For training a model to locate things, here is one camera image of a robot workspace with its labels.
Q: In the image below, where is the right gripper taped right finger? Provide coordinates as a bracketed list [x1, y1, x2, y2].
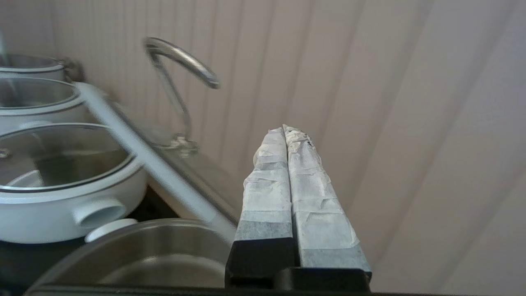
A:
[284, 125, 372, 272]

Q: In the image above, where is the white pot with side handles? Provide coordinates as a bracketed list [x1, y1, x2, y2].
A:
[0, 123, 148, 244]
[0, 53, 68, 81]
[0, 78, 89, 134]

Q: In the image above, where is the glass lid with white rim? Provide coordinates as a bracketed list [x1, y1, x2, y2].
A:
[74, 37, 239, 243]
[0, 123, 142, 204]
[0, 78, 81, 111]
[0, 54, 64, 72]

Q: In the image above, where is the white pot with steel insert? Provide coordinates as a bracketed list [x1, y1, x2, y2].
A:
[25, 218, 237, 288]

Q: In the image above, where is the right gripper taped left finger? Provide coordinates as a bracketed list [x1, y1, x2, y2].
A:
[225, 127, 296, 288]

